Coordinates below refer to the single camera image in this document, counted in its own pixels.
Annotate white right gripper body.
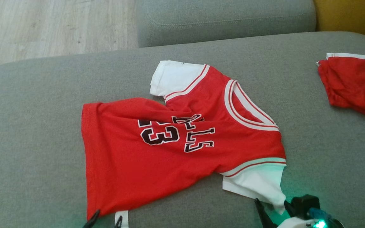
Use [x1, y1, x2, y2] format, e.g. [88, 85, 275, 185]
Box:
[276, 217, 329, 228]

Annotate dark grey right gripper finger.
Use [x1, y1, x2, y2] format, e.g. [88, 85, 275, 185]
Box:
[284, 201, 297, 218]
[254, 198, 277, 228]

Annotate red basketball jersey white sleeves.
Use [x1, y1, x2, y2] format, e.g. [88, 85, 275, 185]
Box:
[81, 60, 287, 228]

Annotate red shorts with white trim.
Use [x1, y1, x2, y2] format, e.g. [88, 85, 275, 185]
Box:
[316, 53, 365, 118]

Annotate large grey sofa seat cushion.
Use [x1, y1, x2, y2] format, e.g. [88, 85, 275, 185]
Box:
[0, 31, 365, 228]

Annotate small grey sofa seat cushion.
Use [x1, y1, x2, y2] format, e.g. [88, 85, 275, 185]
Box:
[136, 0, 317, 48]

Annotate yellow sofa backrest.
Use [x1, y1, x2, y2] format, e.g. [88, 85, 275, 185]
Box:
[313, 0, 365, 49]

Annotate blue cable connector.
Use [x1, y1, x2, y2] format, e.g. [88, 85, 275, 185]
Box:
[309, 207, 332, 224]

